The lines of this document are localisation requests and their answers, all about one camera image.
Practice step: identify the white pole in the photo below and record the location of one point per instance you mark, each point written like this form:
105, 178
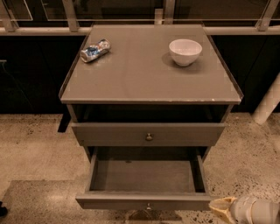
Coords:
268, 103

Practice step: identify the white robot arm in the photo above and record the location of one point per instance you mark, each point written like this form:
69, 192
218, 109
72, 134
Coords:
246, 210

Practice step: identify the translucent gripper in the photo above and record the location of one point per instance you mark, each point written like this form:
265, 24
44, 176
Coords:
241, 209

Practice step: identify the grey drawer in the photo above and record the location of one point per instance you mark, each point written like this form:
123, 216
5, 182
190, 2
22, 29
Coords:
129, 184
147, 134

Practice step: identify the grey top drawer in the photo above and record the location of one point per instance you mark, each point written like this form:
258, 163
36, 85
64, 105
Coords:
147, 134

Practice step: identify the black object at floor edge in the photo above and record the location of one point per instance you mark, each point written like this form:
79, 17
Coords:
3, 209

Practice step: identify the metal window railing frame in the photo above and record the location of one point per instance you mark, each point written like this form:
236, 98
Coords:
76, 17

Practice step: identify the white ceramic bowl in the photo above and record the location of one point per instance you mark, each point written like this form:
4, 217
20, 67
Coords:
184, 51

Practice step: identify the grey wooden drawer cabinet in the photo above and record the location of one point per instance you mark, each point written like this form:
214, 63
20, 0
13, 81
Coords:
139, 82

